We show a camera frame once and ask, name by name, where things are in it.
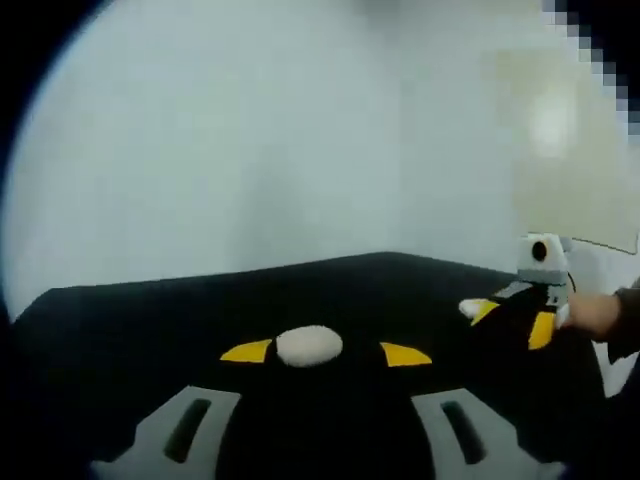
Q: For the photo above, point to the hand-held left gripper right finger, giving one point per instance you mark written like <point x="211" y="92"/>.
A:
<point x="465" y="430"/>

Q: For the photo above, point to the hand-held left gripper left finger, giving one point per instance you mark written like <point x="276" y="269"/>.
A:
<point x="190" y="430"/>

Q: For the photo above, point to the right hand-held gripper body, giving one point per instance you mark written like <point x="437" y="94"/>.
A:
<point x="550" y="265"/>

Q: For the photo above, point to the white oval charging case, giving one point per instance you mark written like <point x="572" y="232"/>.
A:
<point x="310" y="346"/>

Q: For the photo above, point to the beige wall panel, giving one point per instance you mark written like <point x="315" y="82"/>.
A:
<point x="565" y="175"/>

